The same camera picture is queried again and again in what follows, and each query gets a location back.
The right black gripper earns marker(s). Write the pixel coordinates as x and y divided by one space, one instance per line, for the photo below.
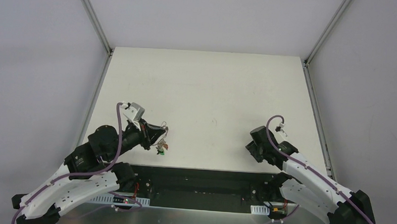
253 152

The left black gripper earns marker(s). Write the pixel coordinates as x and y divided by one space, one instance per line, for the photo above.
146 135

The large metal keyring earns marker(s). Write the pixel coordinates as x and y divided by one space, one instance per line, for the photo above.
160 143

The green tag key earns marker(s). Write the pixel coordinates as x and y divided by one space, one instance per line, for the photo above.
161 151

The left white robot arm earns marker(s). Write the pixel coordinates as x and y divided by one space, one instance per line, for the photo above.
90 170

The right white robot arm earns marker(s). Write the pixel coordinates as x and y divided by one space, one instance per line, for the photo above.
301 183

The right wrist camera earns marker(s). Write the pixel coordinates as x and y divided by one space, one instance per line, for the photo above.
280 130

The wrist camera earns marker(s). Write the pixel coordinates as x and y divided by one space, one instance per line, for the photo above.
280 130
132 111

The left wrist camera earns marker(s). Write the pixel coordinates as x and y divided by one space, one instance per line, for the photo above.
132 111

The right white cable duct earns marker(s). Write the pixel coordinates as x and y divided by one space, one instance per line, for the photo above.
260 210

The white cable duct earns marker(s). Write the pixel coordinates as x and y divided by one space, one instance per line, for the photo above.
123 200
260 210

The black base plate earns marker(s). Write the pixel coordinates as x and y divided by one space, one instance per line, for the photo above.
208 190

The left white cable duct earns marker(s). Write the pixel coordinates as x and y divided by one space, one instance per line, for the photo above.
123 200

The left aluminium frame post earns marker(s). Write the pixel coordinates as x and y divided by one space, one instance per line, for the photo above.
96 24

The aluminium frame post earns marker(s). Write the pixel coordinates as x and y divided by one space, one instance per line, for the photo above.
333 22
96 24

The right aluminium frame post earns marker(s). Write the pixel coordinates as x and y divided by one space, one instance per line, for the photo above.
333 22

